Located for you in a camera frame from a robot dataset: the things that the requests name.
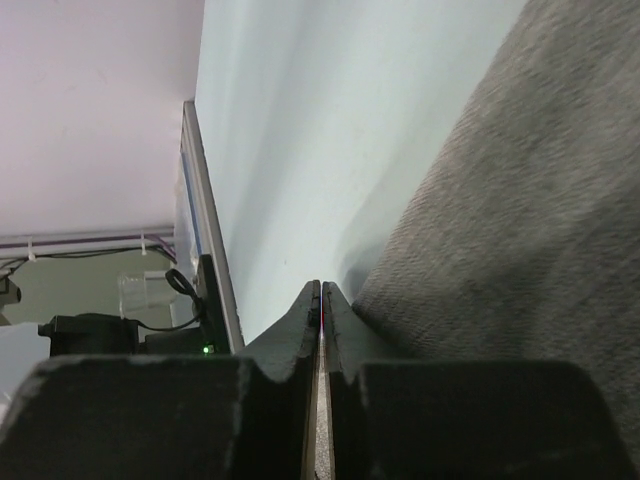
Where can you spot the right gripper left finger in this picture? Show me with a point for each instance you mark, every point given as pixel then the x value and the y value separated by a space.
pixel 250 415

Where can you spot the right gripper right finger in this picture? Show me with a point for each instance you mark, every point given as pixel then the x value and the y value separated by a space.
pixel 392 417

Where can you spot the grey cloth napkin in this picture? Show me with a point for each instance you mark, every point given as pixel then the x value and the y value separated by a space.
pixel 523 239

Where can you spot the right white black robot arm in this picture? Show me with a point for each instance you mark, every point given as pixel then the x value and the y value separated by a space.
pixel 97 334

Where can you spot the aluminium frame rail right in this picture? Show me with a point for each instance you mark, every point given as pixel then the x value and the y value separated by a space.
pixel 207 238

